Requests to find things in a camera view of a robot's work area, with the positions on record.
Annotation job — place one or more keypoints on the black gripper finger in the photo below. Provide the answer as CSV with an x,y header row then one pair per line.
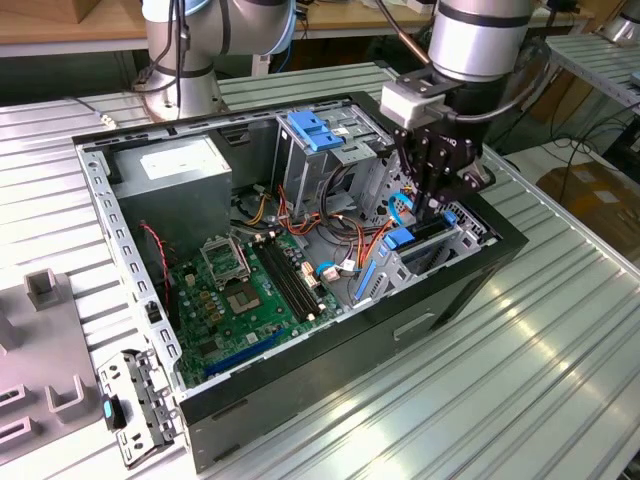
x,y
407,155
475,177

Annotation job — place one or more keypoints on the hard disk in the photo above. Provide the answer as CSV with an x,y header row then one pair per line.
x,y
400,239

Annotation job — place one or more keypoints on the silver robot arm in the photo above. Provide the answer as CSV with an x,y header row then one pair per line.
x,y
470,45

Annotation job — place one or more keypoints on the perforated metal disk bay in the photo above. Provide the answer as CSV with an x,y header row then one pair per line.
x,y
440,260

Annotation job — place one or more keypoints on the blue plastic drive latch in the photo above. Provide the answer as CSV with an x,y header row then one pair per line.
x,y
315,132

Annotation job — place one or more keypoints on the grey metal drive cage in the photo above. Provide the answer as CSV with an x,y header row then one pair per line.
x,y
305,175

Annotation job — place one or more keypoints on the cardboard box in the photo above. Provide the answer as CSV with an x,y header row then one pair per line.
x,y
590,195

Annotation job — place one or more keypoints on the wooden desk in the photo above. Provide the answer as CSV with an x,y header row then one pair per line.
x,y
50,25
360,20

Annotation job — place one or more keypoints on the metal slat side table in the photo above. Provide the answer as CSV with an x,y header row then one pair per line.
x,y
590,60

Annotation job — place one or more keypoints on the black RAM slots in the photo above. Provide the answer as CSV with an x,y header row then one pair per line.
x,y
287,280

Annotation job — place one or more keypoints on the CPU socket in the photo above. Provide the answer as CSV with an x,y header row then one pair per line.
x,y
222,260

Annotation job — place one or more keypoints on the black open PC case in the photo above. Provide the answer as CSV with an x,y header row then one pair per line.
x,y
350,360

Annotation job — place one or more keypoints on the grey power supply unit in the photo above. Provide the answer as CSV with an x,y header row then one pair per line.
x,y
170,200

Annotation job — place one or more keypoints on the blue expansion slot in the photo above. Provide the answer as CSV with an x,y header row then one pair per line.
x,y
245,352

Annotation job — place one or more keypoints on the green motherboard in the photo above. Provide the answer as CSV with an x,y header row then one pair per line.
x,y
200,320

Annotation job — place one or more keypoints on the small brown box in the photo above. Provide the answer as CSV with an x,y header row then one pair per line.
x,y
100,10

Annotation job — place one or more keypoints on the grey parts rack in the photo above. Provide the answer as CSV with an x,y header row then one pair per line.
x,y
30,340

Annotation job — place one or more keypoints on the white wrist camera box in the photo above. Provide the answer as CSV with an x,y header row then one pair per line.
x,y
405,102

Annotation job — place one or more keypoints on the hinged metal slot bracket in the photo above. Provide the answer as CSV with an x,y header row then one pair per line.
x,y
145,400

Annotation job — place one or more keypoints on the black blue bracket latch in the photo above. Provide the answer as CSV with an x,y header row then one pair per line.
x,y
112,412

